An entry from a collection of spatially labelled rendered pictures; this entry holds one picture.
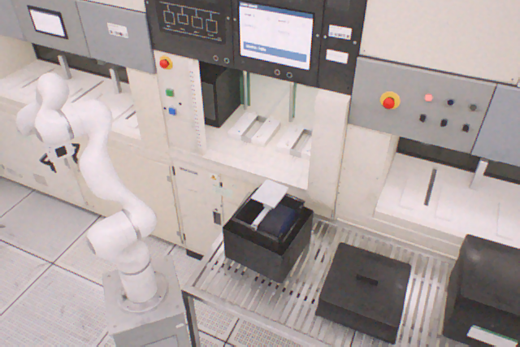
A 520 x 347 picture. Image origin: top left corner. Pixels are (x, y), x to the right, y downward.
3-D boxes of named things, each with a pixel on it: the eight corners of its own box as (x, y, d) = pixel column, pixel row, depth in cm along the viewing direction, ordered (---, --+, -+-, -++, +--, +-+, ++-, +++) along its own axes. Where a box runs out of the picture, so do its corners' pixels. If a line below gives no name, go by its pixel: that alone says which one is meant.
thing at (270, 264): (257, 214, 207) (257, 186, 197) (311, 237, 197) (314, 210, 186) (223, 256, 189) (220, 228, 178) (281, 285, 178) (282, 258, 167)
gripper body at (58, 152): (44, 144, 181) (52, 165, 188) (69, 134, 186) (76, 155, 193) (37, 135, 185) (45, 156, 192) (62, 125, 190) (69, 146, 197)
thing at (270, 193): (262, 218, 204) (262, 165, 184) (302, 236, 196) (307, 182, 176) (232, 255, 188) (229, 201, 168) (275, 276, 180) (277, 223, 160)
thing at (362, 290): (314, 314, 168) (316, 294, 160) (335, 255, 189) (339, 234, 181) (395, 345, 159) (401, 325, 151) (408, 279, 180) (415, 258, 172)
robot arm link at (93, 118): (113, 248, 157) (154, 224, 165) (123, 255, 147) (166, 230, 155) (49, 112, 145) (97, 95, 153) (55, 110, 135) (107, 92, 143)
